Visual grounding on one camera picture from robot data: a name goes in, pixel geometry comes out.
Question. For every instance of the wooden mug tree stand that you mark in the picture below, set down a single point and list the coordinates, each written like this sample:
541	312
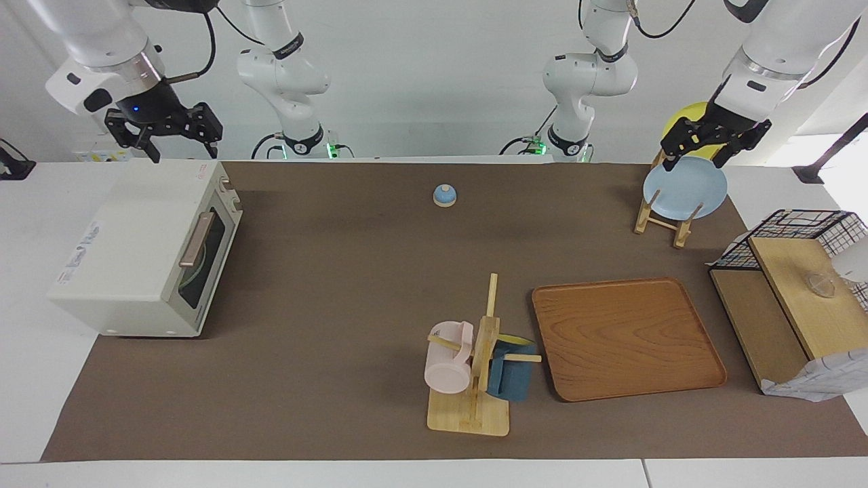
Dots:
468	413

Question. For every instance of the white and yellow box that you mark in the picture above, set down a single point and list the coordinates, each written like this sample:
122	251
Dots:
102	154

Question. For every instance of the pink mug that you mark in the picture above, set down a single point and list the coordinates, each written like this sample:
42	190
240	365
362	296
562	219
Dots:
447	369

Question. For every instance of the wooden plate rack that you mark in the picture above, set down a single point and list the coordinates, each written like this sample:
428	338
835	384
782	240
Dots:
681	234

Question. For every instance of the brown table mat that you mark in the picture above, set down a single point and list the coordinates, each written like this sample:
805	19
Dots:
325	305

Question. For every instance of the black clamp mount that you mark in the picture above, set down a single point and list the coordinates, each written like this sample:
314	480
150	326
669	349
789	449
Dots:
13	166

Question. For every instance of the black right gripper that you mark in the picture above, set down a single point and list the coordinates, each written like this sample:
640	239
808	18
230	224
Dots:
152	108

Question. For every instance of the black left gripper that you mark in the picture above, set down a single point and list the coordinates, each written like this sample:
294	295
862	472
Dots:
729	122

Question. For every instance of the yellow plate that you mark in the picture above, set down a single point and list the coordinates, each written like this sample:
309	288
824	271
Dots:
685	112

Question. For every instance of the wooden cutting board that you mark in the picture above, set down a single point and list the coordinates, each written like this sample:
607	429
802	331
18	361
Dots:
800	312

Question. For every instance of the blue call bell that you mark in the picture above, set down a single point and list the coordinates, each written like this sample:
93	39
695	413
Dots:
445	195

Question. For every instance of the brown wooden tray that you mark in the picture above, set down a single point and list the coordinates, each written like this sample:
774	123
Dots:
627	339

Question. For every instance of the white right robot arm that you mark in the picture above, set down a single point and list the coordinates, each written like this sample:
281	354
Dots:
108	34

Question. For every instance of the dark wooden shelf board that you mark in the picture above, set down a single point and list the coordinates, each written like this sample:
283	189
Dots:
759	325

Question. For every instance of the black camera stand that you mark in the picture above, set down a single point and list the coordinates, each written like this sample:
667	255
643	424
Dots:
837	146

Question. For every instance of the light blue plate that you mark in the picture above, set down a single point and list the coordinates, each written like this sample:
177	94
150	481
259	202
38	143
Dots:
685	193

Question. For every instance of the white toaster oven body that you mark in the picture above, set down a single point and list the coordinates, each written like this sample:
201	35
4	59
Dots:
129	237

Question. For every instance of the dark blue mug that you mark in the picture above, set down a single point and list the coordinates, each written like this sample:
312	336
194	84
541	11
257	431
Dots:
515	376

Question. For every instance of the white checked cloth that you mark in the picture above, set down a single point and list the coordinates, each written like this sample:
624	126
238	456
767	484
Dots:
827	379

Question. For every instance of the clear glass cup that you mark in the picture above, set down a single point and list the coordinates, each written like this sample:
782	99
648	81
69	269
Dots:
820	286

